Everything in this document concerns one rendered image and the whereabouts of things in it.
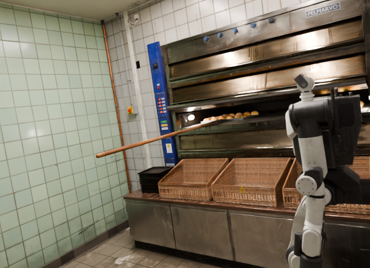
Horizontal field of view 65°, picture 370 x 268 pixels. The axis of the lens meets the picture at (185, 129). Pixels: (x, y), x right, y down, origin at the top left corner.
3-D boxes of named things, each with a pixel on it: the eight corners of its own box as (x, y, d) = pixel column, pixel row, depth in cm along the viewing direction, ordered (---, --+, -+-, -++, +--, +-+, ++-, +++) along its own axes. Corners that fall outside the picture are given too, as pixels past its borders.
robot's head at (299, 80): (316, 84, 136) (305, 72, 137) (314, 84, 128) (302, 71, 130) (305, 93, 139) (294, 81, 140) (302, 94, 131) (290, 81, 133)
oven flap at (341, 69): (173, 105, 319) (174, 87, 323) (366, 77, 215) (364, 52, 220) (171, 104, 315) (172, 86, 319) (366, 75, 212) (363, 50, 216)
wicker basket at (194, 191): (186, 182, 323) (182, 158, 321) (233, 184, 291) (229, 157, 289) (158, 197, 283) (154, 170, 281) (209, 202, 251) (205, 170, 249)
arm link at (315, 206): (325, 217, 123) (328, 172, 120) (321, 226, 114) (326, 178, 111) (298, 211, 128) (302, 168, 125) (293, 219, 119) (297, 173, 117)
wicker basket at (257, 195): (236, 185, 289) (233, 157, 287) (295, 187, 256) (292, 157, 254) (212, 202, 250) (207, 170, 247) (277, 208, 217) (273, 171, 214)
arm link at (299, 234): (324, 257, 125) (325, 231, 124) (321, 270, 116) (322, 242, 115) (296, 250, 131) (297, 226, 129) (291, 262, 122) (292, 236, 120)
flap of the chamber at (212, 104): (166, 110, 308) (178, 112, 324) (365, 83, 204) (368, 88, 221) (166, 108, 308) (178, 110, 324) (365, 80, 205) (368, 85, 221)
